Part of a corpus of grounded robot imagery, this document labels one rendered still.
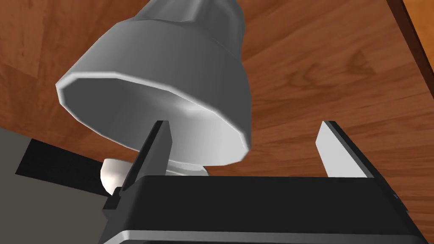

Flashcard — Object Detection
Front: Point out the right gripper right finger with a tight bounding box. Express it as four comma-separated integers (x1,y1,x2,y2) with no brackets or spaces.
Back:
315,120,376,179

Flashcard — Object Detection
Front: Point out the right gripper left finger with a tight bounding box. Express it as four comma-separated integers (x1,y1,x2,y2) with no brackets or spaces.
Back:
117,120,173,197

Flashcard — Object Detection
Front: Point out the brown wooden door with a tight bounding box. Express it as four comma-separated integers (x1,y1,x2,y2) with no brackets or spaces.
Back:
0,0,434,238

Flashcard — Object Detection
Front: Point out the grey door knob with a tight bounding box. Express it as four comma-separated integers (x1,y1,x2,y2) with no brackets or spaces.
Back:
55,0,252,196

